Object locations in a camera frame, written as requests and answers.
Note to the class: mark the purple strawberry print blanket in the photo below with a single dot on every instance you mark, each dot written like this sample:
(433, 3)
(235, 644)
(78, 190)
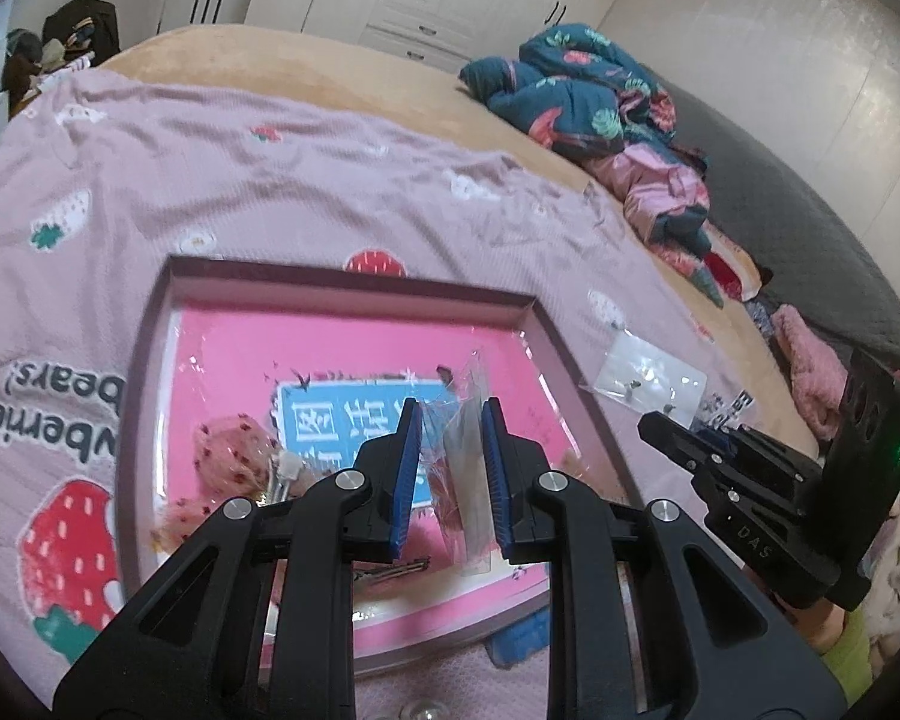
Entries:
(106, 178)

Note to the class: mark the black bag on floor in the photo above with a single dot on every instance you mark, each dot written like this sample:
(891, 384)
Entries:
(81, 34)

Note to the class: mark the pink book in tray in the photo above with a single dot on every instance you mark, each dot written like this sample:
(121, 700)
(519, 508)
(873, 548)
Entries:
(322, 385)

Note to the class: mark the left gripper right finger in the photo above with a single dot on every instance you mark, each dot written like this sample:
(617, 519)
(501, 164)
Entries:
(649, 618)

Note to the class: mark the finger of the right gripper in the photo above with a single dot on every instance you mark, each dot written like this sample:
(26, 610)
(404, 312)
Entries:
(711, 470)
(745, 441)

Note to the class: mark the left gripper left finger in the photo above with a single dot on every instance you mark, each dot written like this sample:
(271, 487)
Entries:
(252, 617)

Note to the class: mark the teal floral crumpled quilt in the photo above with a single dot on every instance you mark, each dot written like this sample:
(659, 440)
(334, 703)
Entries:
(578, 94)

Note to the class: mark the pink fluffy cloth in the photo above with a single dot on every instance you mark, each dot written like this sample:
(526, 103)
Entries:
(817, 377)

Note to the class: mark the pink pompom hair clip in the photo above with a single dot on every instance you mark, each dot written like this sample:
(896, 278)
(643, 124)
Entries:
(368, 576)

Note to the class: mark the white packet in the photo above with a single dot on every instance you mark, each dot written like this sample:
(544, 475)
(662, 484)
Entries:
(453, 463)

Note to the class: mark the earrings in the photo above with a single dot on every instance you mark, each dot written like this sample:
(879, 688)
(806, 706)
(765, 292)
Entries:
(643, 377)

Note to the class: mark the blue plastic small case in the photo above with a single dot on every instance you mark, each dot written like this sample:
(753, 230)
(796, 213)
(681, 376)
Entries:
(521, 640)

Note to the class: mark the dark shallow tray box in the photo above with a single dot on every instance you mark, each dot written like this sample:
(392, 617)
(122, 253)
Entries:
(306, 290)

